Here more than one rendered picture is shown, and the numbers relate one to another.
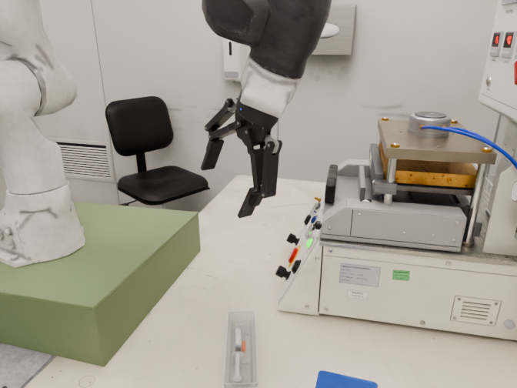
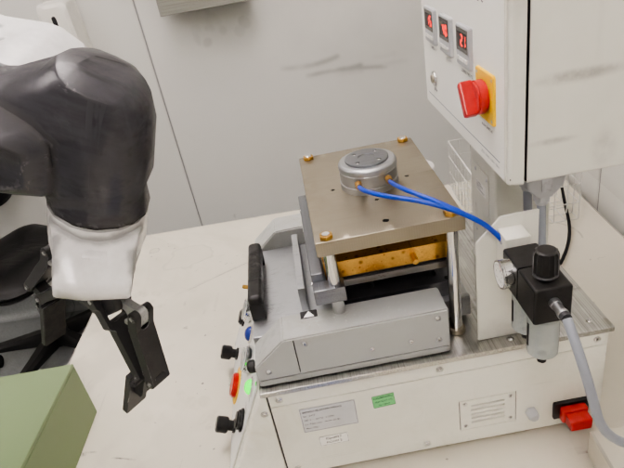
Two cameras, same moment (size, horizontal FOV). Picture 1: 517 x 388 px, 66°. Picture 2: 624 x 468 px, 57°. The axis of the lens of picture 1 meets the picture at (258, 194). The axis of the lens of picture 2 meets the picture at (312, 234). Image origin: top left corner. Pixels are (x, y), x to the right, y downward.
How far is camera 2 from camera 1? 0.23 m
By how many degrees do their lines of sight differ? 14
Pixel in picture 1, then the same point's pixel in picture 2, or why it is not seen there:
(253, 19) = (24, 167)
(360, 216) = (306, 346)
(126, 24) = not seen: outside the picture
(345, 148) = (279, 134)
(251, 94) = (67, 283)
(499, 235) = (494, 315)
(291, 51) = (112, 195)
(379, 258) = (349, 389)
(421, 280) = (412, 397)
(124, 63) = not seen: outside the picture
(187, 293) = not seen: outside the picture
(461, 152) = (418, 225)
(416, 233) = (388, 344)
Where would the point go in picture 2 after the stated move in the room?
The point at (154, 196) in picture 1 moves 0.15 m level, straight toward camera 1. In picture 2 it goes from (11, 291) to (18, 309)
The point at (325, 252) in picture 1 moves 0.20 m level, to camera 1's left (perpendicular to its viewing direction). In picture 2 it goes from (272, 404) to (118, 460)
